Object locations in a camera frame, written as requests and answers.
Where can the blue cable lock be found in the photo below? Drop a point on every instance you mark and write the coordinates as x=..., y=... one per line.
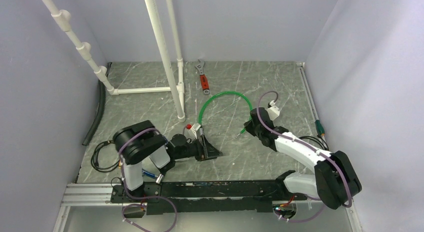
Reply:
x=152, y=177

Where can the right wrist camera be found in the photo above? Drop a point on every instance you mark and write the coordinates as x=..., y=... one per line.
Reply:
x=273, y=112

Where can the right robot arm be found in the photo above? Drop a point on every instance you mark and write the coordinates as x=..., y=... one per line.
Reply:
x=333, y=180

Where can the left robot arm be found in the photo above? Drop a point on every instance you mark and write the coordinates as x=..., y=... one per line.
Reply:
x=143, y=140

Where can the white pvc pipe frame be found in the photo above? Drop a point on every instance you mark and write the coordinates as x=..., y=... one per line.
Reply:
x=118, y=26

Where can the aluminium frame rail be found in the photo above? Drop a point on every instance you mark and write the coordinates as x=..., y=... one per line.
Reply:
x=87, y=195

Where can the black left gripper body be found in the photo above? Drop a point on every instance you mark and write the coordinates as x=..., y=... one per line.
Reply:
x=195, y=150

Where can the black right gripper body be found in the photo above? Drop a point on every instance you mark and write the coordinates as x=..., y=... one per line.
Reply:
x=250, y=127

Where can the red handled adjustable wrench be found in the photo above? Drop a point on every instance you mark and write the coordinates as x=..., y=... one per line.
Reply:
x=203, y=79

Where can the black foam tube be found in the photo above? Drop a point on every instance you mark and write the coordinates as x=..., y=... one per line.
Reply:
x=102, y=91

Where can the green handled screwdriver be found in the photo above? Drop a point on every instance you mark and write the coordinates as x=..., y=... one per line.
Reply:
x=319, y=128

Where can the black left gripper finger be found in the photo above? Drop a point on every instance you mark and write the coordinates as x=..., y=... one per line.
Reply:
x=212, y=156
x=208, y=148

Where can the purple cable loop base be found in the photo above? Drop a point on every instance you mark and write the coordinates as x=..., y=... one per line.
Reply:
x=150, y=209

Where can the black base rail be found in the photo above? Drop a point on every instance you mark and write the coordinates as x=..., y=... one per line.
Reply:
x=217, y=196

